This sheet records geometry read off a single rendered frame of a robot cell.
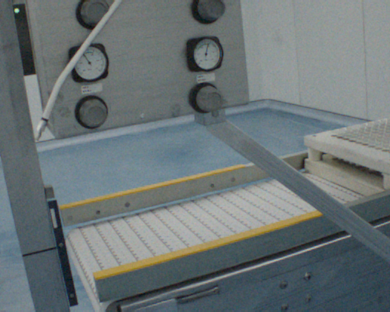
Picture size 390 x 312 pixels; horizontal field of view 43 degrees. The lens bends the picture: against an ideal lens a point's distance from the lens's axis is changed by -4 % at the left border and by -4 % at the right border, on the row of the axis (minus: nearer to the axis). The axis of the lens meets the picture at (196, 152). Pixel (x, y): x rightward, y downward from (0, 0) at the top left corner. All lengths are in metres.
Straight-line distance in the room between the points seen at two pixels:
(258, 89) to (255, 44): 0.59
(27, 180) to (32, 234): 0.09
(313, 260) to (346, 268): 0.07
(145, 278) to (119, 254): 0.13
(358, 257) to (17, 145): 0.55
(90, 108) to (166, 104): 0.09
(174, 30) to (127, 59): 0.06
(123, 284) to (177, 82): 0.24
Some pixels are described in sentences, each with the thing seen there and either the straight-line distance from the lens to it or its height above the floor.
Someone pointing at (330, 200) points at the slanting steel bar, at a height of 1.03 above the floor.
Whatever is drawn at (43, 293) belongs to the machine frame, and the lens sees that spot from 0.93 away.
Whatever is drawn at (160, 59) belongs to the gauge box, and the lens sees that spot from 0.54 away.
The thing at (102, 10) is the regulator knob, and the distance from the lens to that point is 0.50.
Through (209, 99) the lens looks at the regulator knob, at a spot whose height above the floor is 1.17.
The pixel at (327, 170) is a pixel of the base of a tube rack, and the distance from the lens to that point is 0.95.
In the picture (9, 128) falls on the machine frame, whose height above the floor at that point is 1.12.
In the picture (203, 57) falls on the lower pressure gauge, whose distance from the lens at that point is 0.54.
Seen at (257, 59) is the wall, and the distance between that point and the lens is 6.72.
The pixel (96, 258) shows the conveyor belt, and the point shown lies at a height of 0.94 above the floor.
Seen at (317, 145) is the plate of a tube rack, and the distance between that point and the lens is 0.96.
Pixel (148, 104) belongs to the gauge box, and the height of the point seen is 1.17.
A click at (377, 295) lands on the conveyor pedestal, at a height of 0.78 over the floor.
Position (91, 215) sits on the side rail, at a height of 0.96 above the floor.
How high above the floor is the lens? 1.26
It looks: 15 degrees down
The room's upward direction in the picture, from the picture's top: 6 degrees counter-clockwise
